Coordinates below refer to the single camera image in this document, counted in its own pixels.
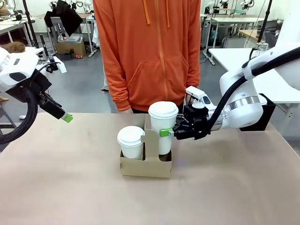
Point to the white lid of tall cup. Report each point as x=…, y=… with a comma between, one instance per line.
x=162, y=109

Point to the person in orange hoodie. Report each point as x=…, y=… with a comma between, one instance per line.
x=152, y=58

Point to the black slanted pole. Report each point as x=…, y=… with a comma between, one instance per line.
x=266, y=21

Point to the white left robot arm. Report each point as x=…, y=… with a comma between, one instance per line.
x=16, y=68

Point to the brown furry object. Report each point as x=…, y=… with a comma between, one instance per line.
x=14, y=47

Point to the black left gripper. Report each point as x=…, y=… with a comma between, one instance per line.
x=41, y=84

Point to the white background workbench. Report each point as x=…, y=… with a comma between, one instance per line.
x=234, y=20

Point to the person's right forearm orange sleeve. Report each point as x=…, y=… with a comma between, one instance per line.
x=117, y=93

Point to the short white paper cup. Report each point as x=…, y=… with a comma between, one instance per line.
x=131, y=150

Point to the black cloth on stand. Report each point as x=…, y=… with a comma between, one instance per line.
x=65, y=16

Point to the white side table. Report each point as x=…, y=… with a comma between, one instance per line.
x=225, y=56

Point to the person's right hand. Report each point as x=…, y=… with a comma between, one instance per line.
x=127, y=111

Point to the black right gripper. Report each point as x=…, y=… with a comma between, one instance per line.
x=195, y=124

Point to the white lid of short cup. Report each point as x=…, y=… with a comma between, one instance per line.
x=130, y=133

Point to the black box stand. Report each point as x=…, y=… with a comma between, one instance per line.
x=264, y=114

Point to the person's left forearm orange sleeve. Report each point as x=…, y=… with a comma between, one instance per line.
x=194, y=70

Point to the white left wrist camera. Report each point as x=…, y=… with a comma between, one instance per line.
x=59, y=65

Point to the black tripod pole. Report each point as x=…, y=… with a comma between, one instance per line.
x=29, y=21

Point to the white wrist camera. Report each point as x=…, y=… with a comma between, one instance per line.
x=59, y=65
x=197, y=92

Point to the brown cardboard cup carrier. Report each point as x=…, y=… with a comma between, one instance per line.
x=145, y=167

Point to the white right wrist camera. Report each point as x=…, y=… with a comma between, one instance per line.
x=197, y=92

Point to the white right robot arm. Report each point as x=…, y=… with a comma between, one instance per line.
x=243, y=110

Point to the tall white paper cup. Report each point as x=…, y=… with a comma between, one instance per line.
x=161, y=143

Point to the cardboard box on floor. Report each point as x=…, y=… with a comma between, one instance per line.
x=70, y=47

